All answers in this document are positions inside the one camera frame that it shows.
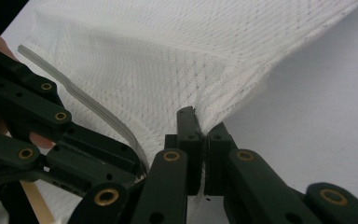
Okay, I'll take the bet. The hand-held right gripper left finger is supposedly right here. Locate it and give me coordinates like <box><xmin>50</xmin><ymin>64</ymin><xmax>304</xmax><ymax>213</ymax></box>
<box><xmin>164</xmin><ymin>105</ymin><xmax>205</xmax><ymax>197</ymax></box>

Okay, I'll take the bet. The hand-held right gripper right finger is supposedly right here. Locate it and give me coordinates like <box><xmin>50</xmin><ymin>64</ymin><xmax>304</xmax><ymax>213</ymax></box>
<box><xmin>203</xmin><ymin>121</ymin><xmax>239</xmax><ymax>198</ymax></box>

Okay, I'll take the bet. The white towel with grey stripe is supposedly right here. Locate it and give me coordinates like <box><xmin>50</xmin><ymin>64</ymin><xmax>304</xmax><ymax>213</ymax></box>
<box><xmin>17</xmin><ymin>0</ymin><xmax>358</xmax><ymax>224</ymax></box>

